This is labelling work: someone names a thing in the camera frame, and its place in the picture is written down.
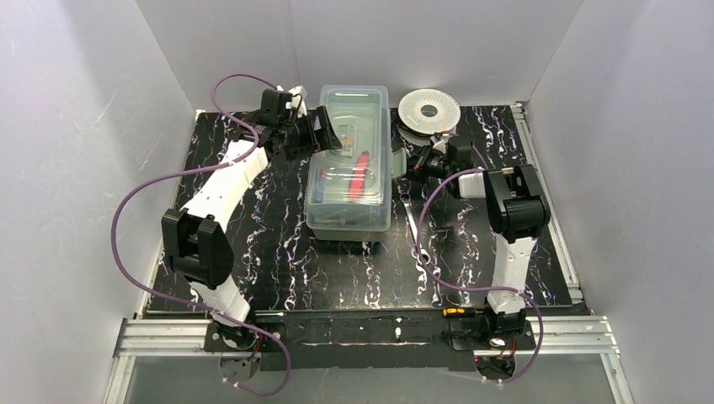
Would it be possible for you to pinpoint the white filament spool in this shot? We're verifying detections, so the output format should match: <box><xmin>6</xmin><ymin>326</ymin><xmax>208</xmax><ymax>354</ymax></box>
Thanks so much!
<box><xmin>397</xmin><ymin>88</ymin><xmax>461</xmax><ymax>153</ymax></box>

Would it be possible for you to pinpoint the silver combination wrench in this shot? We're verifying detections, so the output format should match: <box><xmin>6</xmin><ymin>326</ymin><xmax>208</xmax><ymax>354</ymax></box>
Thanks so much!
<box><xmin>399</xmin><ymin>194</ymin><xmax>431</xmax><ymax>264</ymax></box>

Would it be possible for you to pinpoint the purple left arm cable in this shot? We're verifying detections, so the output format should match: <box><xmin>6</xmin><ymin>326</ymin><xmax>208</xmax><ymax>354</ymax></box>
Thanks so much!
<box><xmin>110</xmin><ymin>73</ymin><xmax>293</xmax><ymax>397</ymax></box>

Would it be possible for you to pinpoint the blue handled screwdriver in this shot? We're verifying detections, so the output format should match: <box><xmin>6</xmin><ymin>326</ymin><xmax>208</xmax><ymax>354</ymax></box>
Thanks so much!
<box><xmin>313</xmin><ymin>170</ymin><xmax>325</xmax><ymax>204</ymax></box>

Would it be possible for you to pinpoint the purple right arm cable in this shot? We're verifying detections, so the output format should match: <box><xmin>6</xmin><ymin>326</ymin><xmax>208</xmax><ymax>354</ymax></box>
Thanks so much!
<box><xmin>413</xmin><ymin>133</ymin><xmax>545</xmax><ymax>385</ymax></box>

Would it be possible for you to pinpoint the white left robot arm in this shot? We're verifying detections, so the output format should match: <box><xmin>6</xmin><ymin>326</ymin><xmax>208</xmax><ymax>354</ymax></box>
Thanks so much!
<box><xmin>161</xmin><ymin>86</ymin><xmax>342</xmax><ymax>327</ymax></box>

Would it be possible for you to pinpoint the red black utility knife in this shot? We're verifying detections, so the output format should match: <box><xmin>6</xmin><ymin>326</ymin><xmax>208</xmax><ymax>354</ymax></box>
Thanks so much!
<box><xmin>348</xmin><ymin>151</ymin><xmax>370</xmax><ymax>202</ymax></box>

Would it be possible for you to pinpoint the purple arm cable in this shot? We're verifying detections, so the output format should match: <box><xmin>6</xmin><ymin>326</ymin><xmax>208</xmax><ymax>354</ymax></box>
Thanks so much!
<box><xmin>110</xmin><ymin>73</ymin><xmax>293</xmax><ymax>397</ymax></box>
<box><xmin>413</xmin><ymin>133</ymin><xmax>545</xmax><ymax>385</ymax></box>

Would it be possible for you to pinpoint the yellow black screwdriver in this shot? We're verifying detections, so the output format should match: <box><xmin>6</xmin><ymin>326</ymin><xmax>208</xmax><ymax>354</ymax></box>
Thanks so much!
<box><xmin>442</xmin><ymin>306</ymin><xmax>478</xmax><ymax>319</ymax></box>

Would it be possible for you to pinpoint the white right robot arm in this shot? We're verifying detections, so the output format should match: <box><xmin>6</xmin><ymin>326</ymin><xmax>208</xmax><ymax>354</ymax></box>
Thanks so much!
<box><xmin>405</xmin><ymin>142</ymin><xmax>551</xmax><ymax>351</ymax></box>

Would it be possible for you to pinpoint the green plastic tool box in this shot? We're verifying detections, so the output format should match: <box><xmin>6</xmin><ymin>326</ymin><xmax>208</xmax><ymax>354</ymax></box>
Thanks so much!
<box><xmin>304</xmin><ymin>85</ymin><xmax>396</xmax><ymax>242</ymax></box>

